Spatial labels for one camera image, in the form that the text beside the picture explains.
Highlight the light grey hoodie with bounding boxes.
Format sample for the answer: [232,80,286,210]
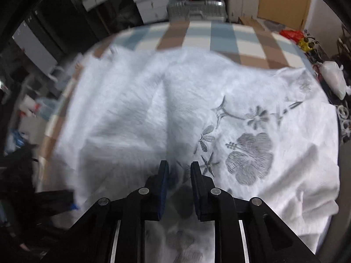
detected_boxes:
[36,45,340,263]

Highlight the wooden door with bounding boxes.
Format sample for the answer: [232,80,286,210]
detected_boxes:
[258,0,313,30]

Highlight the silver suitcase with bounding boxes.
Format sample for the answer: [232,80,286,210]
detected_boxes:
[167,0,228,22]

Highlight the white plastic bag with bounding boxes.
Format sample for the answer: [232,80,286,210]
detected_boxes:
[319,60,347,100]

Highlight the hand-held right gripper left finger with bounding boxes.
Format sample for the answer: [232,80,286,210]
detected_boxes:
[44,160,170,263]

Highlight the yellow shoes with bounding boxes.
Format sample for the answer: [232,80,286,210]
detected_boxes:
[297,37,316,52]

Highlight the white drawer desk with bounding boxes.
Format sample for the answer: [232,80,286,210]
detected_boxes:
[78,0,176,25]

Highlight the red plastic bag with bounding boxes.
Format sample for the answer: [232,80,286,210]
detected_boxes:
[280,29,305,43]

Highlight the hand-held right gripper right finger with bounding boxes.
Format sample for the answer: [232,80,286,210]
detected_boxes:
[191,161,321,263]

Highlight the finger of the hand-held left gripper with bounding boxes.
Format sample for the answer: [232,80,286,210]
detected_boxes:
[34,188,80,218]

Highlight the flat cardboard piece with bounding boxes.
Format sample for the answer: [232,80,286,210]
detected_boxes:
[238,16,272,33]

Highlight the checked bed sheet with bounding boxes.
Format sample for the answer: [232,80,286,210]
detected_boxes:
[36,20,313,198]

